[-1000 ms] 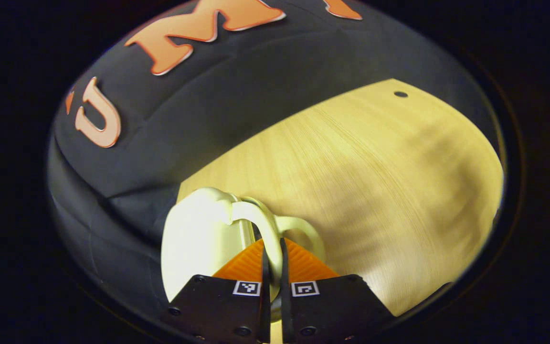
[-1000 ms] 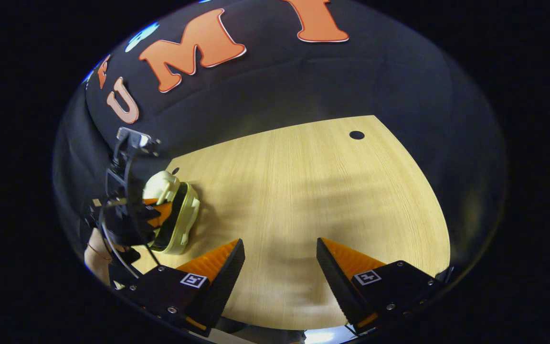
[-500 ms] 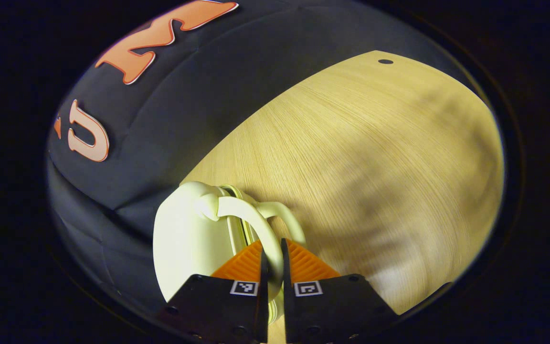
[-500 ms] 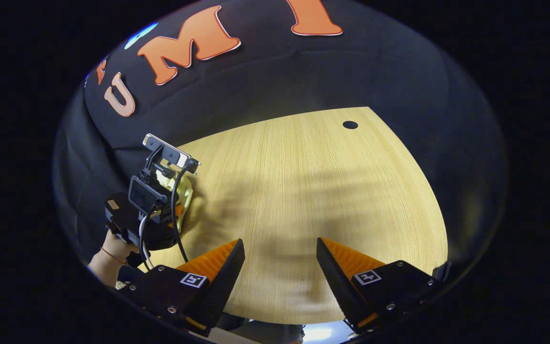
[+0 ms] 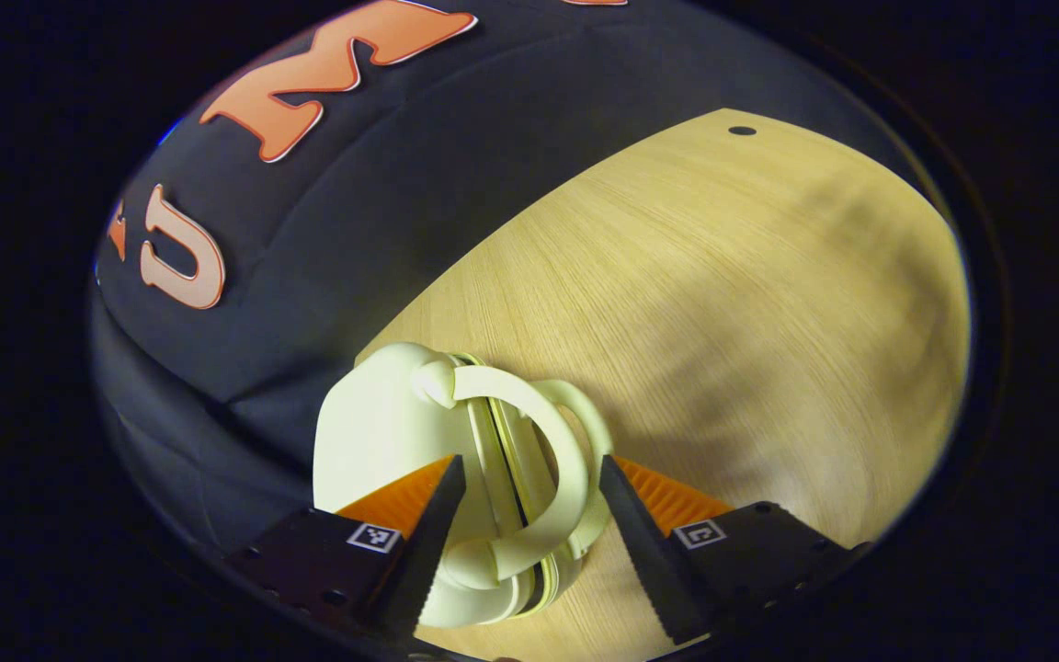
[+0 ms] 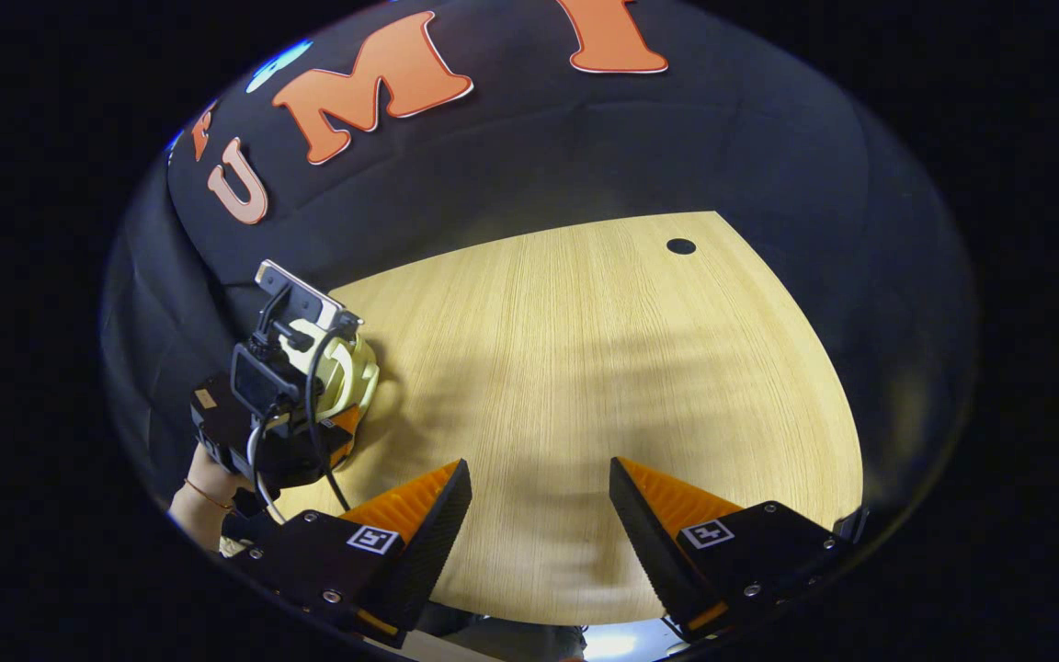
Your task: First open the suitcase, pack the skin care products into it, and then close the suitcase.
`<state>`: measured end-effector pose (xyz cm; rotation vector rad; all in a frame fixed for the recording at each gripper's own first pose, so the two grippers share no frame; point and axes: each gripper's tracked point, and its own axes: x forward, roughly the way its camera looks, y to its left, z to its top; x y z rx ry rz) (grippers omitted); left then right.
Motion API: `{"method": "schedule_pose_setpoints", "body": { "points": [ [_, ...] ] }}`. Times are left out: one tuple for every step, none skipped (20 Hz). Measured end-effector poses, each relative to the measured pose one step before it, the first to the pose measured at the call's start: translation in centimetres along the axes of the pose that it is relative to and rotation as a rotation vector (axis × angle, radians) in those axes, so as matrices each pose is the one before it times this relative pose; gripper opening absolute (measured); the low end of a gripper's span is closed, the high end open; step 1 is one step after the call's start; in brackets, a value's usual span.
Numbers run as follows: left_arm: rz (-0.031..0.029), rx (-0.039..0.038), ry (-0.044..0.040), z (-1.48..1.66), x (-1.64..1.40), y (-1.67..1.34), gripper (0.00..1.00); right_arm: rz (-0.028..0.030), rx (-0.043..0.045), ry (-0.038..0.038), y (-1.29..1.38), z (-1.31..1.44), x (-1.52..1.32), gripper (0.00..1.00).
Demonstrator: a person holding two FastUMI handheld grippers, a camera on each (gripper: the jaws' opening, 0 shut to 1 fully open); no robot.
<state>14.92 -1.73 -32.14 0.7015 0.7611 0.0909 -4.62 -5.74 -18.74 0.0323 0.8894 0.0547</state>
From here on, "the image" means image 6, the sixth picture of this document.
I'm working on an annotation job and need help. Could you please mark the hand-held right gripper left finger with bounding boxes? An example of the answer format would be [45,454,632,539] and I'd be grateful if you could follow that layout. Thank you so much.
[233,458,473,649]

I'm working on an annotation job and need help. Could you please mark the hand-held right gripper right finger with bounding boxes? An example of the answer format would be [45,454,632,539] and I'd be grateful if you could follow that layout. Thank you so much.
[609,457,871,645]

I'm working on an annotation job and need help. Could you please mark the pale green small suitcase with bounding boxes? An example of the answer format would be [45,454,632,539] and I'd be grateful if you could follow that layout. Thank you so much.
[274,317,381,433]

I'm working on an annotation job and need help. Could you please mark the black backdrop cloth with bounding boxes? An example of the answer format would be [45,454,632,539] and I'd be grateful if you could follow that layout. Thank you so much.
[99,0,979,553]

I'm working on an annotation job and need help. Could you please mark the thin wrist bracelet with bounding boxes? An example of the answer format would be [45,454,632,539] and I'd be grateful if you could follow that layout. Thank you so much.
[183,476,234,512]

